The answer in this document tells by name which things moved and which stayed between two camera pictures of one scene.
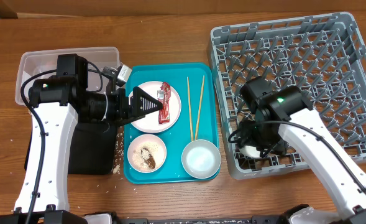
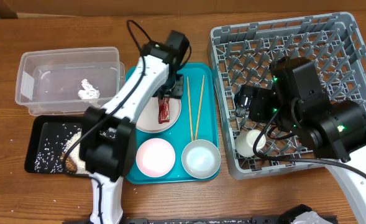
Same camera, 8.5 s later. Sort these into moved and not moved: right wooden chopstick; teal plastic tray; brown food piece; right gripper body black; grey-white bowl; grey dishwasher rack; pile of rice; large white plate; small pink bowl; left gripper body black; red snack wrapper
Moved: left gripper body black; small pink bowl; brown food piece; right gripper body black; pile of rice
Not moved: teal plastic tray; grey dishwasher rack; red snack wrapper; right wooden chopstick; grey-white bowl; large white plate
